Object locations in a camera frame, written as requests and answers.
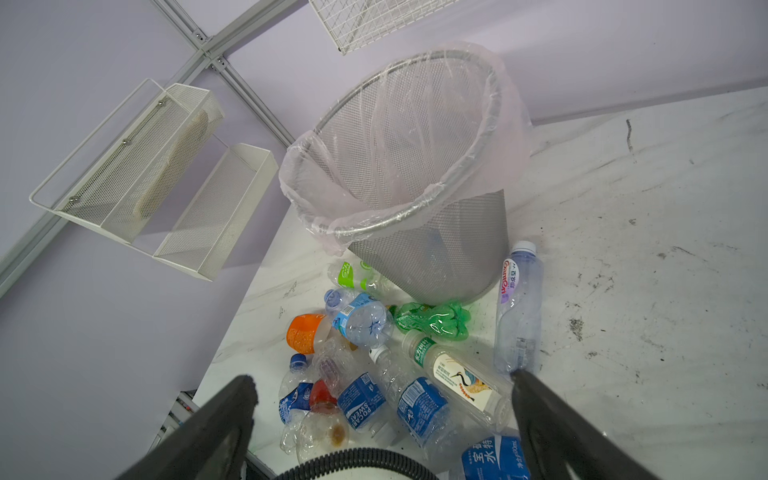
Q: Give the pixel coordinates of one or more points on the orange label bottle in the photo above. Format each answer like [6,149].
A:
[307,331]

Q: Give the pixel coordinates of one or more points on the white mesh lower shelf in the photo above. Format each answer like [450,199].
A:
[203,238]

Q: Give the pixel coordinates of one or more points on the clear plastic bin liner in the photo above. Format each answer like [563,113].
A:
[428,130]

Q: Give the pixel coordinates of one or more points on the white crane label bottle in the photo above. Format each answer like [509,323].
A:
[476,388]

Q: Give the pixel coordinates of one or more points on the small blue label bottle left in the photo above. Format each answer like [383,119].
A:
[294,397]

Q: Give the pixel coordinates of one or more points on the crushed green bottle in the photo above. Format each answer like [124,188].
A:
[448,321]

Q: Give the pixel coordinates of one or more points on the white wire wall basket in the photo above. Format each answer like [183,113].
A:
[353,24]

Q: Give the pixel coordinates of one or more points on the Pocari Sweat blue bottle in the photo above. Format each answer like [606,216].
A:
[497,457]

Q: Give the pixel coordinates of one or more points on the tall clear purple-label bottle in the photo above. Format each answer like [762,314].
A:
[518,314]

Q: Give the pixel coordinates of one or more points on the white mesh shelf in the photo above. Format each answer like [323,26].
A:
[100,182]
[203,238]

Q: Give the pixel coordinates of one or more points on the white mesh upper shelf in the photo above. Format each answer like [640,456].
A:
[100,182]

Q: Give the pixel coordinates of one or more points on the clear bottle green label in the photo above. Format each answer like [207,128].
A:
[357,275]

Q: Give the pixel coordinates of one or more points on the grey mesh waste bin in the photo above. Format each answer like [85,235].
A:
[456,255]

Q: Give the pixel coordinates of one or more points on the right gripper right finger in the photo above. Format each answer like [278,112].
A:
[559,443]

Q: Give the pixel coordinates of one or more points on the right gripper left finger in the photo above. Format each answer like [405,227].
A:
[211,444]

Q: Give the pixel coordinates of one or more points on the clear bottle light-blue label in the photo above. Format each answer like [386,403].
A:
[360,318]

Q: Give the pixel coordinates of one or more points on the red cap round bottle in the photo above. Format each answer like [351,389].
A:
[324,429]

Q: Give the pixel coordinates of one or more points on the beige cloth in shelf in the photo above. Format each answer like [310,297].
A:
[183,151]

